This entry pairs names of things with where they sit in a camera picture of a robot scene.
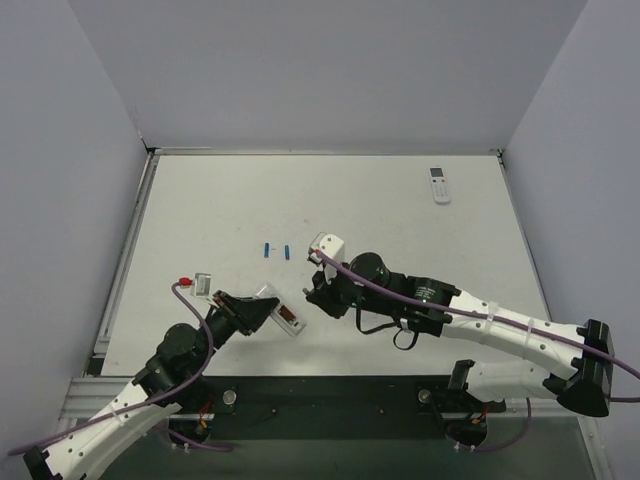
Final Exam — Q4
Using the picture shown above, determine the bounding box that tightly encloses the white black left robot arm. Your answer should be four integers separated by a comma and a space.
23, 291, 281, 479

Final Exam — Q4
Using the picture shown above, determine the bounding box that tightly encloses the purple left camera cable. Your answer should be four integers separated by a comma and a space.
8, 280, 217, 457

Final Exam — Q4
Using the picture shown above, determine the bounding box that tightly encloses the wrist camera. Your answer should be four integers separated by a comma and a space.
179, 272, 212, 299
307, 232, 345, 283

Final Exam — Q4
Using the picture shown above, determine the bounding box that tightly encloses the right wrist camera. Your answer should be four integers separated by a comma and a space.
307, 232, 345, 283

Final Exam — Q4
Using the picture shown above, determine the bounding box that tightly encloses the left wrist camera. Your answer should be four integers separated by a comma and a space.
179, 272, 212, 299

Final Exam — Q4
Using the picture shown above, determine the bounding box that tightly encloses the purple camera cable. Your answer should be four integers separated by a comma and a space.
312, 253, 640, 402
8, 280, 217, 457

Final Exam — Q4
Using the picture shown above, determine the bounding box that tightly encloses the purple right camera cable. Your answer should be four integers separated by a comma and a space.
312, 253, 640, 402

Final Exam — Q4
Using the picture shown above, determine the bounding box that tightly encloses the small white remote control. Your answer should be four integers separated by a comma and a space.
429, 166, 451, 205

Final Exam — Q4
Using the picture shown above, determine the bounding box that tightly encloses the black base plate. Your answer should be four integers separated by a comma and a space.
168, 375, 506, 443

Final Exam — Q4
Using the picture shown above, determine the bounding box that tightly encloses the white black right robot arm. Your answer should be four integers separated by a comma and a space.
305, 249, 613, 418

